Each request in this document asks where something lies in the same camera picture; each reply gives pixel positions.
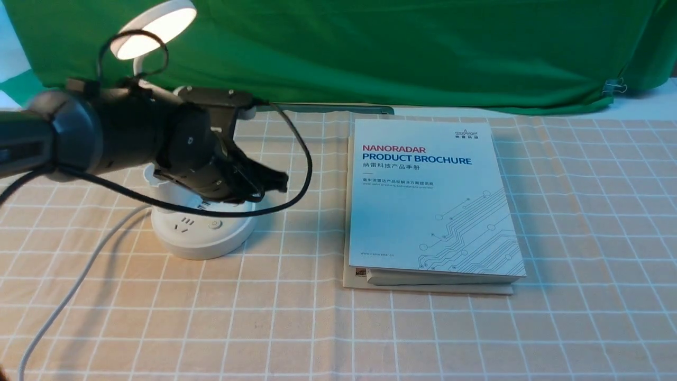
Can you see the metal binder clip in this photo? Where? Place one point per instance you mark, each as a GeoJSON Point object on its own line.
{"type": "Point", "coordinates": [614, 87]}

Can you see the beige booklet under brochure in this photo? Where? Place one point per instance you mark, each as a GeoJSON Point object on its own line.
{"type": "Point", "coordinates": [423, 289]}

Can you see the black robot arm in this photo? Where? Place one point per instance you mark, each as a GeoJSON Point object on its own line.
{"type": "Point", "coordinates": [100, 130]}

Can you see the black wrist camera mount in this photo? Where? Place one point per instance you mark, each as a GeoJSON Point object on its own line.
{"type": "Point", "coordinates": [217, 103]}

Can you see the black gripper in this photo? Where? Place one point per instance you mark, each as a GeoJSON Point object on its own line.
{"type": "Point", "coordinates": [199, 154]}

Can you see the dark flat bar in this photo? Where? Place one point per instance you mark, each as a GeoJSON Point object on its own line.
{"type": "Point", "coordinates": [365, 109]}

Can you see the green backdrop cloth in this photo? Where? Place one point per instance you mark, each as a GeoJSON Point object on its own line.
{"type": "Point", "coordinates": [522, 57]}

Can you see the white Nanoradar product brochure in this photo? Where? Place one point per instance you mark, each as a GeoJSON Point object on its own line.
{"type": "Point", "coordinates": [423, 211]}

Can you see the checkered beige tablecloth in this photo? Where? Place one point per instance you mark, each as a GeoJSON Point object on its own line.
{"type": "Point", "coordinates": [594, 208]}

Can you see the white desk lamp with base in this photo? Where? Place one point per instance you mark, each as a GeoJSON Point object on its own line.
{"type": "Point", "coordinates": [187, 236]}

